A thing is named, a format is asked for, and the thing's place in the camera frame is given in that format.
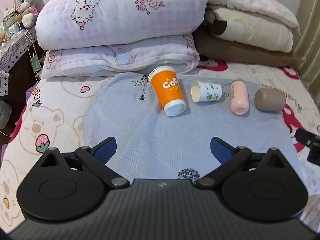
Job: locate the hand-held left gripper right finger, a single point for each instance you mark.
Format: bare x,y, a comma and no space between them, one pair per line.
220,150

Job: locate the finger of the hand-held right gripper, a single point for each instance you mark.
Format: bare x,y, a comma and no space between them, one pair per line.
303,137

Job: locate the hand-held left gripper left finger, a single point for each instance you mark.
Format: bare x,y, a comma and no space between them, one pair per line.
106,149

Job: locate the brown plastic cup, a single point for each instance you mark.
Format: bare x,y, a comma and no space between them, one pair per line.
271,100

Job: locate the pink plastic cup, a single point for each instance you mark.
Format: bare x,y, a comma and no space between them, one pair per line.
238,97

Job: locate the white paper cup green print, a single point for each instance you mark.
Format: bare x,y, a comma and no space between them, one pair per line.
210,92

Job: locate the orange paper cup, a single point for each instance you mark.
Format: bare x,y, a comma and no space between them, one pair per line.
167,90

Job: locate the light blue quilted cloth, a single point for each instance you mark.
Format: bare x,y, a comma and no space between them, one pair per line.
150,135

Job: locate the beige curtain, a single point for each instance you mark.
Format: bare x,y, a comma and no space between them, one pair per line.
310,42

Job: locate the brown folded blanket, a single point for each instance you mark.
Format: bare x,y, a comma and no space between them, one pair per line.
237,52

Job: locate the pink quilt blue heart print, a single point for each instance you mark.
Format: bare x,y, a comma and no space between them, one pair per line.
150,52

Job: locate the grey cloth bundle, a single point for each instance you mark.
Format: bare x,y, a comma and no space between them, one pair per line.
4,113

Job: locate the green charger plug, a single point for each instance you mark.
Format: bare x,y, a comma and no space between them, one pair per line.
35,63

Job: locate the cream and brown blanket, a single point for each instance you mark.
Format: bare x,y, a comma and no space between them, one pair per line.
265,32

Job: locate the pink checked sheep print quilt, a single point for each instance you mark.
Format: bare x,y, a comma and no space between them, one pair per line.
120,17

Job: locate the nightstand with patterned cover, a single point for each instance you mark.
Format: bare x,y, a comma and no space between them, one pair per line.
12,52

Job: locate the pink floral fleece blanket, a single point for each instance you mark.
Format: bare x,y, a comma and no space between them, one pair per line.
262,2

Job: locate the grey plush bunny toy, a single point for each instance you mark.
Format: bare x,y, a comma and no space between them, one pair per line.
25,0

